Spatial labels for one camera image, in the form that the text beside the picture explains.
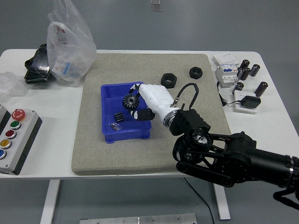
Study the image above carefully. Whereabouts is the small black hex nut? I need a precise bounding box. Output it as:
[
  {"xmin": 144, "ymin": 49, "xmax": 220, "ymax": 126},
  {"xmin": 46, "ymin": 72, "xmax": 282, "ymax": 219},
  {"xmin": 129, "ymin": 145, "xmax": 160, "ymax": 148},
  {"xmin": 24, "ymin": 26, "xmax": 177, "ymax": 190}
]
[{"xmin": 188, "ymin": 66, "xmax": 203, "ymax": 79}]

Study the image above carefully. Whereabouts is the grey-brown felt mat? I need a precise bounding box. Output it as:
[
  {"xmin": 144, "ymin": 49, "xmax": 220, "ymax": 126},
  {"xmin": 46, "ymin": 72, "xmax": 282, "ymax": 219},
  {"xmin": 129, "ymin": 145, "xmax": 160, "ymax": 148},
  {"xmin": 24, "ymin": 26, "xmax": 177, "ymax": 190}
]
[{"xmin": 71, "ymin": 53, "xmax": 231, "ymax": 176}]

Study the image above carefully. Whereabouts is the clear floor fixture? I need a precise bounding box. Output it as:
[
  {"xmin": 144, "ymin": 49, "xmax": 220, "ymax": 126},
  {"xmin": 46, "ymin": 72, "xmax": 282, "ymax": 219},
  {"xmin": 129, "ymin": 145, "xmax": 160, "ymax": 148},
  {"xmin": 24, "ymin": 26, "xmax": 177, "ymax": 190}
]
[{"xmin": 150, "ymin": 0, "xmax": 163, "ymax": 12}]

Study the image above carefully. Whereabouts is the large black hex nut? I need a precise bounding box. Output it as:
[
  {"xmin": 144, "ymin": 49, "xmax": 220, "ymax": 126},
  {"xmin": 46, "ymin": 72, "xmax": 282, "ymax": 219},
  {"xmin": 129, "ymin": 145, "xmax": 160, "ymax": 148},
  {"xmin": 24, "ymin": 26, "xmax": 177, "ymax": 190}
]
[{"xmin": 160, "ymin": 72, "xmax": 178, "ymax": 89}]

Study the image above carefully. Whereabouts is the black floor cable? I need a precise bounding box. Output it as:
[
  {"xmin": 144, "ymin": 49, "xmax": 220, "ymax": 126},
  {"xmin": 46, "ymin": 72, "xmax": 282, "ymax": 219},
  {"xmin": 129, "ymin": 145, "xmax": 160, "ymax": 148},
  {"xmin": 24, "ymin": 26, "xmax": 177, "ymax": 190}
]
[{"xmin": 183, "ymin": 177, "xmax": 214, "ymax": 224}]

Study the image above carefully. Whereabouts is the crumpled clear plastic wrap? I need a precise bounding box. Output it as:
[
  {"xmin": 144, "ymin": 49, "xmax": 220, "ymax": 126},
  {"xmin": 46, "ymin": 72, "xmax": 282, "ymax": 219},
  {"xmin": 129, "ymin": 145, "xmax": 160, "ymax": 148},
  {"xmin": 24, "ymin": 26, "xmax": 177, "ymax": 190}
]
[{"xmin": 0, "ymin": 71, "xmax": 28, "ymax": 100}]

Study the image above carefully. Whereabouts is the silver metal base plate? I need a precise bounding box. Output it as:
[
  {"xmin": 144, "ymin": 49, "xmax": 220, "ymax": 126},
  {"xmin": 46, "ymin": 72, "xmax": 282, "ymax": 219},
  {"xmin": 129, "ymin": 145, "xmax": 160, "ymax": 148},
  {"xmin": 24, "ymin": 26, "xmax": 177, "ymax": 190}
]
[{"xmin": 79, "ymin": 213, "xmax": 197, "ymax": 224}]

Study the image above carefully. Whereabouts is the white circuit breaker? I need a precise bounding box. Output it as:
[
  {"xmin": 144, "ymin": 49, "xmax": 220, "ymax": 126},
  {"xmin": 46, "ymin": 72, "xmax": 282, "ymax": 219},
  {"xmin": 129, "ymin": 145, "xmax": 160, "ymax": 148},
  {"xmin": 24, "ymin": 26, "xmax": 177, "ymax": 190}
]
[{"xmin": 214, "ymin": 64, "xmax": 239, "ymax": 89}]

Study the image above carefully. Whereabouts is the large black gear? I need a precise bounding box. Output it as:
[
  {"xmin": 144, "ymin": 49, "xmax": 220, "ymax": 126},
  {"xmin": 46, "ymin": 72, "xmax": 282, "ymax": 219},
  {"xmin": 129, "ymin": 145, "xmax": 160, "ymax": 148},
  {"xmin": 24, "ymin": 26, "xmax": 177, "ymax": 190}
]
[{"xmin": 121, "ymin": 93, "xmax": 141, "ymax": 111}]

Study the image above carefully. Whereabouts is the black adapter cord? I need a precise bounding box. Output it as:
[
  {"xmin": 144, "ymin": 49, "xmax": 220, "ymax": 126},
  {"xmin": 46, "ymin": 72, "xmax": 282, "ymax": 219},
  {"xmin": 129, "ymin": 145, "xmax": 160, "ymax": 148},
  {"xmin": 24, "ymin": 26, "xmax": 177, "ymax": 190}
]
[{"xmin": 216, "ymin": 80, "xmax": 242, "ymax": 108}]

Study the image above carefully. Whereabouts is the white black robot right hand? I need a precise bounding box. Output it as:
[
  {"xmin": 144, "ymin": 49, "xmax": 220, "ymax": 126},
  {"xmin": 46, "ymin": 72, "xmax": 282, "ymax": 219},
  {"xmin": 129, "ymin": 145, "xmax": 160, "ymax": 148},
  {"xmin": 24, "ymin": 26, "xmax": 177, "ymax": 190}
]
[{"xmin": 127, "ymin": 83, "xmax": 180, "ymax": 121}]

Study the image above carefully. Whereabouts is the clear plastic bag with items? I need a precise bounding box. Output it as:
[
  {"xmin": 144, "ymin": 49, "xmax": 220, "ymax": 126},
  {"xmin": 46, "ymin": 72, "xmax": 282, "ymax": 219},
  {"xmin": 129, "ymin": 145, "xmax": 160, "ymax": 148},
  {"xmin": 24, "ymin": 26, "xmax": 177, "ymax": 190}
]
[{"xmin": 46, "ymin": 0, "xmax": 97, "ymax": 87}]

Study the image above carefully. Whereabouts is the black power adapter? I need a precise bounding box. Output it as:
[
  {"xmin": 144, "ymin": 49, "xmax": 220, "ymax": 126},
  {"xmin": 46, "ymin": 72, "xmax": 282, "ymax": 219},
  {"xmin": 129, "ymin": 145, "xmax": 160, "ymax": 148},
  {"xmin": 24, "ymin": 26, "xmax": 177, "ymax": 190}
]
[{"xmin": 240, "ymin": 96, "xmax": 262, "ymax": 109}]

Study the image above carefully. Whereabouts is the white table leg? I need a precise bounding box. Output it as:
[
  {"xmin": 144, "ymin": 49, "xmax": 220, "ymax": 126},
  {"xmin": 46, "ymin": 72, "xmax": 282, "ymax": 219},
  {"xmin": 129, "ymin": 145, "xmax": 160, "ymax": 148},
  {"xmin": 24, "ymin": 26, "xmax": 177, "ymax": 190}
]
[
  {"xmin": 39, "ymin": 179, "xmax": 61, "ymax": 224},
  {"xmin": 212, "ymin": 182, "xmax": 231, "ymax": 220}
]

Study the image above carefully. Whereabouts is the blue plastic box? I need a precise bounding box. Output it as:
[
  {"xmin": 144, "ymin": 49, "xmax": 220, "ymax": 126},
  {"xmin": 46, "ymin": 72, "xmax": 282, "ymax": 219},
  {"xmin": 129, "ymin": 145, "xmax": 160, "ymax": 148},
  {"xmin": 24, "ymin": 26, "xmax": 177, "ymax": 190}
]
[{"xmin": 100, "ymin": 81, "xmax": 152, "ymax": 144}]

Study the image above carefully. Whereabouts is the grey push-button control box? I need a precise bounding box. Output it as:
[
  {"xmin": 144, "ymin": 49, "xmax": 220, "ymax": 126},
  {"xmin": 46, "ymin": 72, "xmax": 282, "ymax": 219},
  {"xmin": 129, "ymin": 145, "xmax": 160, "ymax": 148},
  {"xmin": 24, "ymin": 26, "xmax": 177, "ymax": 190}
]
[{"xmin": 0, "ymin": 108, "xmax": 43, "ymax": 175}]

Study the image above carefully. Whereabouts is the white wall socket plate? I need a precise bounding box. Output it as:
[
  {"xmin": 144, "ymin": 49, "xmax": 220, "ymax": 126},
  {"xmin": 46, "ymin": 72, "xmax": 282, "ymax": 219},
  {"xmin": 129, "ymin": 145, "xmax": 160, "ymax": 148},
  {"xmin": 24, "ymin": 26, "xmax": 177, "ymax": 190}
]
[{"xmin": 233, "ymin": 90, "xmax": 258, "ymax": 114}]

